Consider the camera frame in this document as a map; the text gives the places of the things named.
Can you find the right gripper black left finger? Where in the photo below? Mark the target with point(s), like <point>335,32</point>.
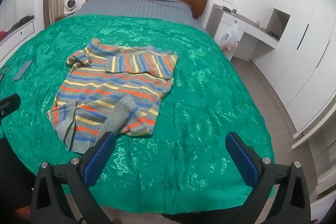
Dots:
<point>49,203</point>

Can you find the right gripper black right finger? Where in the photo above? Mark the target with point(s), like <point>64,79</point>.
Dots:
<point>291,204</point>

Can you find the striped knit sweater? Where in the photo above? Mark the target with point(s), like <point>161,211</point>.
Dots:
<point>111,89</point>

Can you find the black clothes on cabinet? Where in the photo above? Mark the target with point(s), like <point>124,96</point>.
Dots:
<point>21,22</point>

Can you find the smartphone on bed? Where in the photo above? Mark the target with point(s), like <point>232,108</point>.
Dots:
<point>22,70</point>

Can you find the white low cabinet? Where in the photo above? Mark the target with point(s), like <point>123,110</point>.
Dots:
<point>16,37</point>

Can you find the red item on cabinet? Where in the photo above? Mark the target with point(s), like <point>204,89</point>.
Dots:
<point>3,34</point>

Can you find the green floral bedspread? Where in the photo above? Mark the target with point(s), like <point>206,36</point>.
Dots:
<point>183,165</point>

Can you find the white small fan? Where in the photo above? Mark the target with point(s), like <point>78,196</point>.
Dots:
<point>69,7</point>

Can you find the white wardrobe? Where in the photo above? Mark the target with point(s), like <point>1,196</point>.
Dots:
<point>301,68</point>

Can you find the white plastic bag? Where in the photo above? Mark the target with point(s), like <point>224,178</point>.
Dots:
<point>229,41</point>

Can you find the white desk with drawers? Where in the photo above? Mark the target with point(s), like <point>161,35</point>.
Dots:
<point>249,34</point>

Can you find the grey striped bed sheet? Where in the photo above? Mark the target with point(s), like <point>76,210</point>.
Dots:
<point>168,10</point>

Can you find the water bottle on desk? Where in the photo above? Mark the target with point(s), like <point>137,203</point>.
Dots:
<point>234,10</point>

